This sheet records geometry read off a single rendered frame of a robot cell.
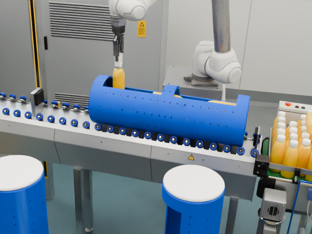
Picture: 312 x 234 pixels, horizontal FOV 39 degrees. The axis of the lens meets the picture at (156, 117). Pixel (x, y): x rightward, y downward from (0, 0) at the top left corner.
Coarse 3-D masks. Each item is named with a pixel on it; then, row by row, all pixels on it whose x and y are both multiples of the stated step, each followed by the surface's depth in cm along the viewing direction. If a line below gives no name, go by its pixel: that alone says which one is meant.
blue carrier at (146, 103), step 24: (96, 96) 247; (120, 96) 244; (144, 96) 242; (168, 96) 240; (240, 96) 238; (96, 120) 254; (120, 120) 248; (144, 120) 243; (168, 120) 239; (192, 120) 236; (216, 120) 233; (240, 120) 230; (240, 144) 237
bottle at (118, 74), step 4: (116, 68) 254; (120, 68) 254; (116, 72) 254; (120, 72) 254; (116, 76) 254; (120, 76) 254; (124, 76) 257; (116, 80) 255; (120, 80) 255; (124, 80) 258; (116, 84) 256; (120, 84) 256; (124, 84) 260; (120, 88) 258; (124, 88) 261
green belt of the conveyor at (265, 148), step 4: (268, 140) 265; (264, 144) 262; (264, 148) 258; (268, 148) 257; (264, 152) 254; (268, 168) 238; (268, 172) 234; (272, 172) 234; (276, 172) 234; (268, 176) 232; (276, 176) 240; (280, 176) 231; (300, 176) 232; (304, 176) 232; (304, 180) 229
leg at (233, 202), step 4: (232, 200) 257; (236, 200) 256; (232, 204) 258; (236, 204) 257; (232, 208) 259; (236, 208) 258; (228, 212) 261; (232, 212) 260; (228, 216) 262; (232, 216) 262; (228, 220) 263; (232, 220) 263; (228, 224) 265; (232, 224) 264; (228, 228) 266; (232, 228) 265; (228, 232) 267; (232, 232) 267
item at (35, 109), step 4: (40, 88) 273; (32, 92) 267; (36, 92) 269; (40, 92) 271; (32, 96) 267; (36, 96) 267; (40, 96) 271; (32, 100) 268; (36, 100) 268; (40, 100) 272; (32, 104) 269; (36, 104) 269; (40, 104) 276; (32, 108) 270; (36, 108) 272; (40, 108) 277; (32, 112) 272; (36, 112) 273; (32, 116) 273
